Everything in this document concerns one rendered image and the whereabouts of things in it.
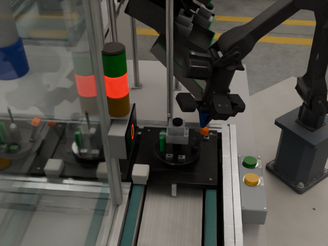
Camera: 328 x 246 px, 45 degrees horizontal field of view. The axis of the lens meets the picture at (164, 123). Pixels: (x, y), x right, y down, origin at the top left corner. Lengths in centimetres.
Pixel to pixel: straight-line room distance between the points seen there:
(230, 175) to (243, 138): 30
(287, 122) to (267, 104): 42
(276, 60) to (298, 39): 51
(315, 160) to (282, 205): 16
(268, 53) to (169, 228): 296
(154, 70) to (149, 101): 24
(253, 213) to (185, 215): 18
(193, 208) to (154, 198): 11
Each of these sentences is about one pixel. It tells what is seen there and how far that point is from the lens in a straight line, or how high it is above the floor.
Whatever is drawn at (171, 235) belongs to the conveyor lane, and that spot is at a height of 92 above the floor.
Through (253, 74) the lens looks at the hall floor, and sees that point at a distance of 351.
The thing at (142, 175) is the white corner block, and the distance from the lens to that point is 111.
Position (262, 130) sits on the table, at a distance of 150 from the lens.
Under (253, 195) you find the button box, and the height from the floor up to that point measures 96.
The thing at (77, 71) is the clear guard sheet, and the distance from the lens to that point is 69.
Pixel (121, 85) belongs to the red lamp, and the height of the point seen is 134.
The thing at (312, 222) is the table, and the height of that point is 86.
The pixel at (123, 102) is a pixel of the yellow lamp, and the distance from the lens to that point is 85.
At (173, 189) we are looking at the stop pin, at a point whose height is 96.
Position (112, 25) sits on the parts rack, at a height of 128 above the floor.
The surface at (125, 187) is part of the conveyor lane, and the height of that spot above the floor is 96.
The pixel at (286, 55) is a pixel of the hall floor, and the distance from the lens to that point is 387.
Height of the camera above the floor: 178
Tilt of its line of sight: 38 degrees down
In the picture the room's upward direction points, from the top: 1 degrees counter-clockwise
